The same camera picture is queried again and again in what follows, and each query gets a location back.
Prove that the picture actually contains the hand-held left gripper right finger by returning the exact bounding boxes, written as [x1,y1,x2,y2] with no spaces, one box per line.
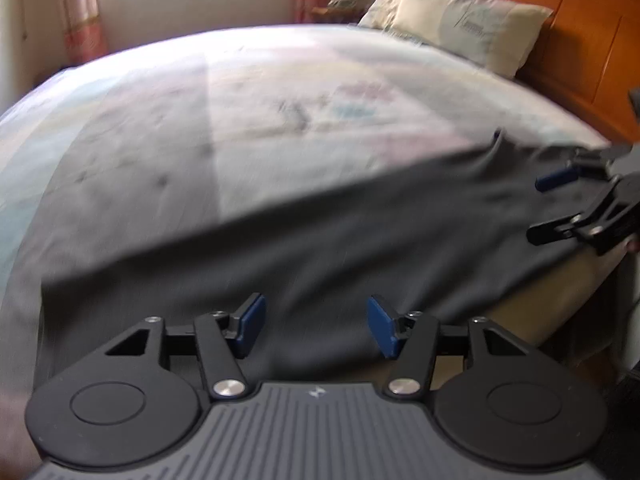
[367,295,538,402]

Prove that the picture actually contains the printed cream pillow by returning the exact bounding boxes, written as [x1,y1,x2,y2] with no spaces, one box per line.
[392,0,555,80]

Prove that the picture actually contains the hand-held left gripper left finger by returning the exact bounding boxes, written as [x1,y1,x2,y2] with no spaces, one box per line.
[102,292,267,402]

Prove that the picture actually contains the dark grey pants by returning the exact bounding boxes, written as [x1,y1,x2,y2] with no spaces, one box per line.
[37,137,621,391]

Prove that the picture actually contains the patchwork bed sheet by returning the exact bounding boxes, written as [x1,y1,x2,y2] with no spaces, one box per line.
[0,22,613,411]

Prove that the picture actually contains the wooden headboard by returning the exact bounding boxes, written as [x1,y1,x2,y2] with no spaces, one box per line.
[390,0,640,143]

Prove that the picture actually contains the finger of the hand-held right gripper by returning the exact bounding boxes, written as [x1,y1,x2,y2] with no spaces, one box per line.
[526,210,608,247]
[534,146,632,193]

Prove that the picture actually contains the wooden nightstand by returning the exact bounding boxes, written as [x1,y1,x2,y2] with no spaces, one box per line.
[311,5,368,25]

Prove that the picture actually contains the plain cream pillow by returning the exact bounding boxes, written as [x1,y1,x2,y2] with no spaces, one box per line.
[357,0,408,31]

